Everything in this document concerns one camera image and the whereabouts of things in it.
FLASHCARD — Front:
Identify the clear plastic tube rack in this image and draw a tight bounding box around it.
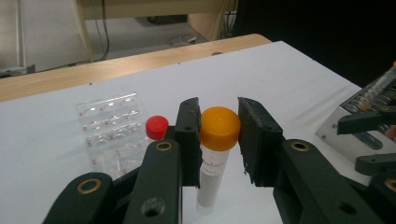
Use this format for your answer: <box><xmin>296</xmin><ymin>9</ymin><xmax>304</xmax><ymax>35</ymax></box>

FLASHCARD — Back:
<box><xmin>74</xmin><ymin>91</ymin><xmax>157</xmax><ymax>182</ymax></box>

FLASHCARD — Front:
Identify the black curtain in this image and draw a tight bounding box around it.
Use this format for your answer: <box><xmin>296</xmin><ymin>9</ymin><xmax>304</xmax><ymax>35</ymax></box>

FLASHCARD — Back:
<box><xmin>232</xmin><ymin>0</ymin><xmax>396</xmax><ymax>89</ymax></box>

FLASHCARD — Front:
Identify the grey power strip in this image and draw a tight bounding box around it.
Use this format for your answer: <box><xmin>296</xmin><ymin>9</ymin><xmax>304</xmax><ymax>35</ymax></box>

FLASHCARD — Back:
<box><xmin>0</xmin><ymin>63</ymin><xmax>37</xmax><ymax>78</ymax></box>

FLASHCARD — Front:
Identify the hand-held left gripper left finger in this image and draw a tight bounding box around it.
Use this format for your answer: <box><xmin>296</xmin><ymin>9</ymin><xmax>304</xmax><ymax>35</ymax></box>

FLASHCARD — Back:
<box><xmin>167</xmin><ymin>96</ymin><xmax>203</xmax><ymax>189</ymax></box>

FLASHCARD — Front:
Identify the white coiled cable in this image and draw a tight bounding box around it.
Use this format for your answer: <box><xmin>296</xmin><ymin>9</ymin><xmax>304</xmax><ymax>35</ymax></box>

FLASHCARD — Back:
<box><xmin>165</xmin><ymin>33</ymin><xmax>200</xmax><ymax>49</ymax></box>

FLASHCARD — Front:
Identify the orange-capped test tube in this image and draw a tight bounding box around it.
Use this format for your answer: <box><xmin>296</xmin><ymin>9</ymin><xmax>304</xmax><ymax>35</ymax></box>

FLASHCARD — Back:
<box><xmin>195</xmin><ymin>105</ymin><xmax>242</xmax><ymax>217</ymax></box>
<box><xmin>373</xmin><ymin>60</ymin><xmax>396</xmax><ymax>91</ymax></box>

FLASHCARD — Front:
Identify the wooden table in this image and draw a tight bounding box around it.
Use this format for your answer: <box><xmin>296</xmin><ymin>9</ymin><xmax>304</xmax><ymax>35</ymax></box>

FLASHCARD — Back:
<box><xmin>0</xmin><ymin>33</ymin><xmax>273</xmax><ymax>104</ymax></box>

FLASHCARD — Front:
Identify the white work board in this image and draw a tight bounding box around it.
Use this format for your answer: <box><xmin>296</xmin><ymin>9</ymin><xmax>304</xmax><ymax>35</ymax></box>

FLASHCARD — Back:
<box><xmin>0</xmin><ymin>40</ymin><xmax>372</xmax><ymax>224</ymax></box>

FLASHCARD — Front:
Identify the black hanging cable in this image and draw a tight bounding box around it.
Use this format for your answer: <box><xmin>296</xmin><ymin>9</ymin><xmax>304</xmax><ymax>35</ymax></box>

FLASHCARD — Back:
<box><xmin>92</xmin><ymin>0</ymin><xmax>111</xmax><ymax>63</ymax></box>

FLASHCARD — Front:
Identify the perforated metal tube rack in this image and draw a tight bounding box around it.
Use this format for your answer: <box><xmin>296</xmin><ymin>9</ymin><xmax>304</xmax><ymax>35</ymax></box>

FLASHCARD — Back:
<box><xmin>314</xmin><ymin>65</ymin><xmax>396</xmax><ymax>163</ymax></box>

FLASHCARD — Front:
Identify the red-capped test tube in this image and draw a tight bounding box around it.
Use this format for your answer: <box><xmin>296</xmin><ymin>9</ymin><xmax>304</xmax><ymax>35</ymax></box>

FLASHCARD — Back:
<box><xmin>145</xmin><ymin>115</ymin><xmax>170</xmax><ymax>145</ymax></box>

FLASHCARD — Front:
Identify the light wooden desk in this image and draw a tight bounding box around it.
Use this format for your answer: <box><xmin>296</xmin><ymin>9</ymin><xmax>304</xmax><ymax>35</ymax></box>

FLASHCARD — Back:
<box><xmin>70</xmin><ymin>0</ymin><xmax>239</xmax><ymax>63</ymax></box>

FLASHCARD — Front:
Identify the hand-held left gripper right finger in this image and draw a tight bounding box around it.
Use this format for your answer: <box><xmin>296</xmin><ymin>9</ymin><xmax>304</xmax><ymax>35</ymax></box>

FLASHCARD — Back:
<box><xmin>237</xmin><ymin>96</ymin><xmax>286</xmax><ymax>189</ymax></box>

